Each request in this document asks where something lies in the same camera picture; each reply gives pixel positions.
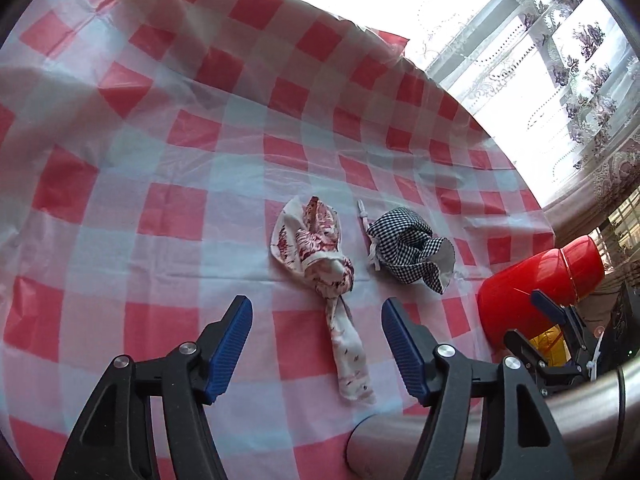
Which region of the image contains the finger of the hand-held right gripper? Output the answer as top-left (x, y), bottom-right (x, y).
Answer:
top-left (530, 288), bottom-right (590, 363)
top-left (502, 328), bottom-right (557, 393)

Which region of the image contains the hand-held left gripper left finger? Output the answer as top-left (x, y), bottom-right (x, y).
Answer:
top-left (52, 295), bottom-right (254, 480)

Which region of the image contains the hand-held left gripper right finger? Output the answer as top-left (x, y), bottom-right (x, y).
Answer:
top-left (380, 297), bottom-right (576, 480)

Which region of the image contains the red floral white cloth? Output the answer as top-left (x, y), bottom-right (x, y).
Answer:
top-left (270, 195), bottom-right (377, 406)

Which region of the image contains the yellow leather sofa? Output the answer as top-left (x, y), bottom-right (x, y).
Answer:
top-left (529, 326), bottom-right (570, 367)

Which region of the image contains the red thermos jug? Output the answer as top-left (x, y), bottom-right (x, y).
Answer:
top-left (476, 234), bottom-right (606, 352)

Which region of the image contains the stainless steel thermos bottle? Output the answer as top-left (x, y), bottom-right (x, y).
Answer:
top-left (344, 360), bottom-right (640, 480)

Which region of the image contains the black white checked cloth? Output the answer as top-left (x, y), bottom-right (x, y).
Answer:
top-left (356, 199), bottom-right (457, 295)

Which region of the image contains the pink curtain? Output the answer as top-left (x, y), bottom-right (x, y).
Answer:
top-left (542, 135), bottom-right (640, 242)

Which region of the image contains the red white checked tablecloth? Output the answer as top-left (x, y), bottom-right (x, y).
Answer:
top-left (0, 0), bottom-right (559, 480)

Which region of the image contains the floral lace curtain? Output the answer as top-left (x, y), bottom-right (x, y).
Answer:
top-left (410, 0), bottom-right (640, 201)

